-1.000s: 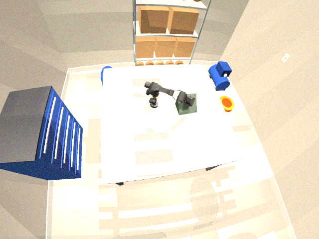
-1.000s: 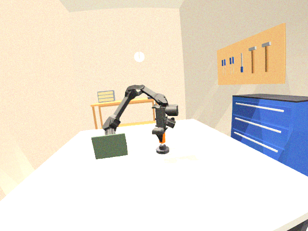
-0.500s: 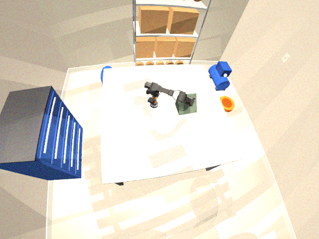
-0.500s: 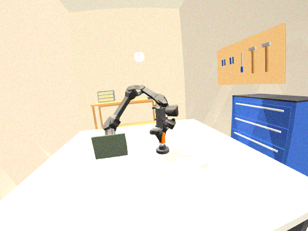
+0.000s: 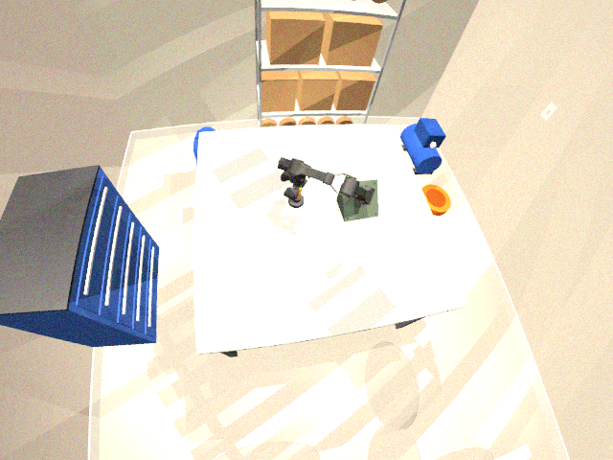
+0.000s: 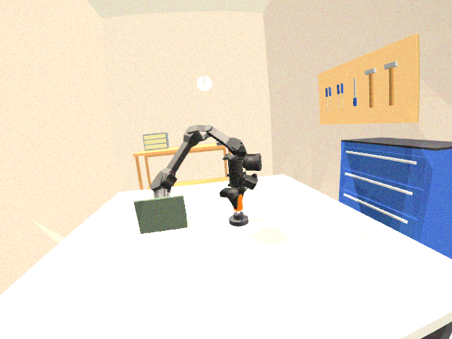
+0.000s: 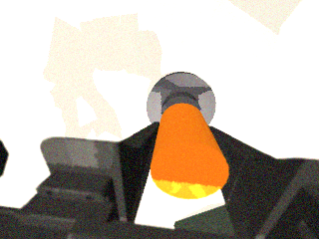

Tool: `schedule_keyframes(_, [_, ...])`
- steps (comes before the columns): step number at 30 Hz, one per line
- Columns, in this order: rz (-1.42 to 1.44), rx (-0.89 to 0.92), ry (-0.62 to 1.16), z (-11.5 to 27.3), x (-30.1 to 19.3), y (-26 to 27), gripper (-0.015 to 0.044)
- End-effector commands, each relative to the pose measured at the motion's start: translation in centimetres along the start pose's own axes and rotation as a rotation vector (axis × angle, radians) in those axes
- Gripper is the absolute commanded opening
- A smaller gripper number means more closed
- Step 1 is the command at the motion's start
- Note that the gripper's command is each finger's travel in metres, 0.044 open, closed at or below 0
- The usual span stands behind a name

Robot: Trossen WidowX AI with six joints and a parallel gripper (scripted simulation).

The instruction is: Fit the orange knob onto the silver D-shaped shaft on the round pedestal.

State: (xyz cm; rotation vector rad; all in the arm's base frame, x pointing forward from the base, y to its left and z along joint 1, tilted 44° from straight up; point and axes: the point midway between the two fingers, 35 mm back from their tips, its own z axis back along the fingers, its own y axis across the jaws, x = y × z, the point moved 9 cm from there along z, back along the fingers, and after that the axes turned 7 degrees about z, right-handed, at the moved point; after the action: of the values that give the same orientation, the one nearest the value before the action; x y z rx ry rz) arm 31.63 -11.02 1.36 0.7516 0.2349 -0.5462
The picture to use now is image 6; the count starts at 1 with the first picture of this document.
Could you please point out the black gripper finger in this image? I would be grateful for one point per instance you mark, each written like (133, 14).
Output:
(234, 201)
(242, 191)

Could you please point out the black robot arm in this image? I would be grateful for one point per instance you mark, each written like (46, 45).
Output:
(162, 184)

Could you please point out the orange knob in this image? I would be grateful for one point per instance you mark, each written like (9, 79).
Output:
(240, 204)

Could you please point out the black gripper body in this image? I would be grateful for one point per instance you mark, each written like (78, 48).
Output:
(234, 183)

